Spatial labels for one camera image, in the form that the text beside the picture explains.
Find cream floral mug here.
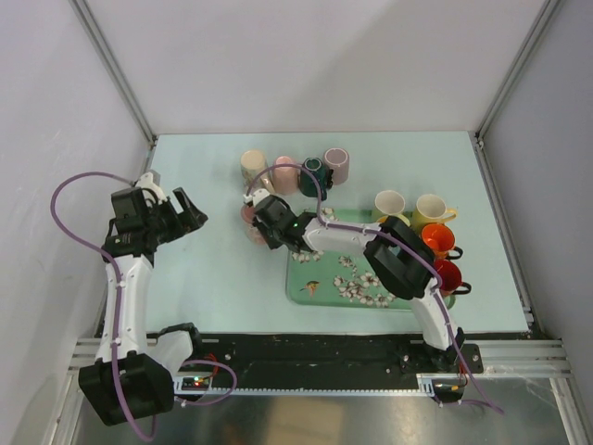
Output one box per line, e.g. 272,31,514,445
240,149,275,194

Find light green mug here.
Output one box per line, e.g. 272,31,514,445
372,190,410,226

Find yellow mug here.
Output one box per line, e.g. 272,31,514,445
410,194,458,231

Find orange mug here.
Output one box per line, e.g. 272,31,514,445
421,223,463,261

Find red mug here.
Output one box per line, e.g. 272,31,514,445
435,260,472,297

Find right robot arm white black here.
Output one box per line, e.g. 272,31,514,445
243,189,465,372

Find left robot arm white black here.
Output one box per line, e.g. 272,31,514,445
79,186,208,426

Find light pink mug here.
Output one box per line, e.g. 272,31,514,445
271,156,300,196

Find dark green mug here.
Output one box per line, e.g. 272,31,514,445
299,158,334,201

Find mauve mug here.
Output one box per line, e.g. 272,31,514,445
323,147,350,185

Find green floral tray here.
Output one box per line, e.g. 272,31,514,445
284,206,457,311

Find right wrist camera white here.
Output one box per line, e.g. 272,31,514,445
243,188,271,207

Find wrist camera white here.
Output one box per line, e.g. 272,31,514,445
134,171,167,206
243,188,271,207

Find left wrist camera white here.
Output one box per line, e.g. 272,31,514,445
134,171,167,206

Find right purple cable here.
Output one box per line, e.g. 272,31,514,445
245,162,505,414

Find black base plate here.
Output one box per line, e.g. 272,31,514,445
190,334,484,391

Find grey cable duct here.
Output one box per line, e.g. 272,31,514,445
173,375,464,398

